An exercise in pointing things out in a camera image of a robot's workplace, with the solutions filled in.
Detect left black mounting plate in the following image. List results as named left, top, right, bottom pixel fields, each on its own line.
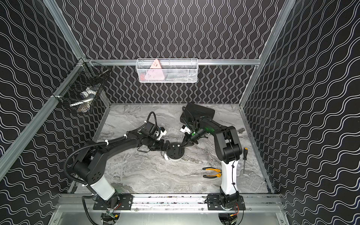
left=93, top=194, right=134, bottom=211

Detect black plastic tool case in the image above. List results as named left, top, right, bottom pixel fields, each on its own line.
left=180, top=103, right=215, bottom=124

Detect white twin-bell alarm clock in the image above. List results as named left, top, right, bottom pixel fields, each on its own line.
left=164, top=142, right=185, bottom=162

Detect black mounting plate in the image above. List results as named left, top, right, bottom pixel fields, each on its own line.
left=93, top=194, right=134, bottom=211
left=204, top=193, right=246, bottom=211

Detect yellow-handled pliers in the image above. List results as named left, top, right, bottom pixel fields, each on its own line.
left=202, top=167, right=222, bottom=179

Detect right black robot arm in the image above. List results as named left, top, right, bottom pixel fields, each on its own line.
left=181, top=103, right=242, bottom=208

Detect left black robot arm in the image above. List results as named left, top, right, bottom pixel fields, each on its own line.
left=63, top=112, right=170, bottom=202

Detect black wire mesh basket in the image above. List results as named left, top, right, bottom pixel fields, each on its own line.
left=55, top=62, right=110, bottom=114

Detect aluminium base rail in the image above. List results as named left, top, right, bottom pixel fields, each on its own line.
left=56, top=193, right=283, bottom=213

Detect white items in black basket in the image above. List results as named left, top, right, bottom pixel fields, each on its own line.
left=69, top=87, right=97, bottom=113

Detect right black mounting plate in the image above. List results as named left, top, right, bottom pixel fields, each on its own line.
left=204, top=193, right=246, bottom=211

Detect white wire mesh basket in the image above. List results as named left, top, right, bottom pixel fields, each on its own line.
left=136, top=58, right=199, bottom=83

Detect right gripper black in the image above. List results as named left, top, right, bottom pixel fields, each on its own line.
left=179, top=129, right=206, bottom=147

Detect black yellow screwdriver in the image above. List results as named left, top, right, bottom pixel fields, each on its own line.
left=243, top=148, right=248, bottom=174

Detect pink triangle card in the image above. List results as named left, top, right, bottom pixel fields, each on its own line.
left=144, top=59, right=165, bottom=82

